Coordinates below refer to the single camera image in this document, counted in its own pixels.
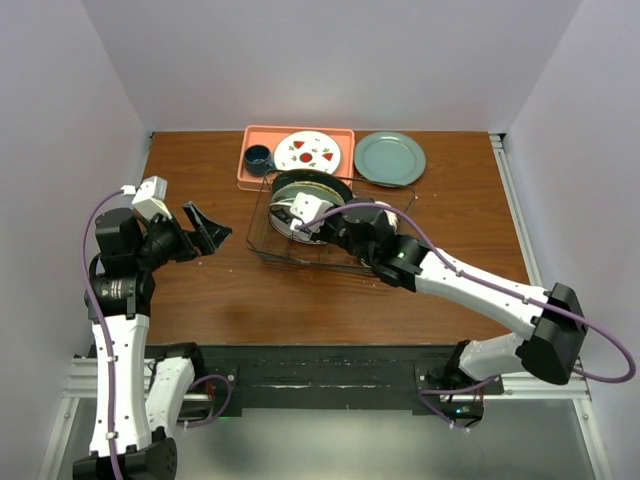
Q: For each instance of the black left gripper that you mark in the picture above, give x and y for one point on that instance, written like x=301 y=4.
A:
x=210 y=233

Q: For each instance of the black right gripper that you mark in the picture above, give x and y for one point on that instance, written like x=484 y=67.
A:
x=322 y=232

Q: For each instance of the white bowl blue striped outside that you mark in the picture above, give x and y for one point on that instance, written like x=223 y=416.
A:
x=391 y=215

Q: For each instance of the yellow woven round coaster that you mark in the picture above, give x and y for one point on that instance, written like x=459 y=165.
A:
x=318 y=190

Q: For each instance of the mint green flower plate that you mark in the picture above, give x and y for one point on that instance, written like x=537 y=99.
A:
x=283 y=194

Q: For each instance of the black wire dish rack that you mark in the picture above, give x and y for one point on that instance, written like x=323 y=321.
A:
x=267 y=243

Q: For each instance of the white plate dark patterned rim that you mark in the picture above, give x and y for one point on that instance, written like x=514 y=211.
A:
x=280 y=219

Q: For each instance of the dark teal speckled plate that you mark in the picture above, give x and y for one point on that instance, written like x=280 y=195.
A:
x=323 y=179

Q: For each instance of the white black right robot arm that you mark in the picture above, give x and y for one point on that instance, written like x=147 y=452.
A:
x=544 y=339

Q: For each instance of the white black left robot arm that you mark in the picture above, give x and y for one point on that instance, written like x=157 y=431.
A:
x=139 y=402

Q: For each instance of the grey green round plate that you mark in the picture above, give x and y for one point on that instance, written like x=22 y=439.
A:
x=390 y=157

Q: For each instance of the dark blue mug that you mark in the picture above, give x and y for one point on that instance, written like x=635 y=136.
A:
x=258 y=160

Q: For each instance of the white watermelon pattern plate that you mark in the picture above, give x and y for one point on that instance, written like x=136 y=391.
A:
x=308 y=149

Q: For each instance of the salmon pink plastic tray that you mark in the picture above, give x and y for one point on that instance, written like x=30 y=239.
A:
x=270 y=136

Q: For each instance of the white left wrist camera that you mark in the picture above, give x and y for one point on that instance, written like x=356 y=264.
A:
x=149 y=198

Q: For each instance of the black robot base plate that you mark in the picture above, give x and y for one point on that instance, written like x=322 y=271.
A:
x=415 y=378

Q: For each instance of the aluminium frame rail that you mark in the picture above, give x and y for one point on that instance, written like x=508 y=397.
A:
x=453 y=146

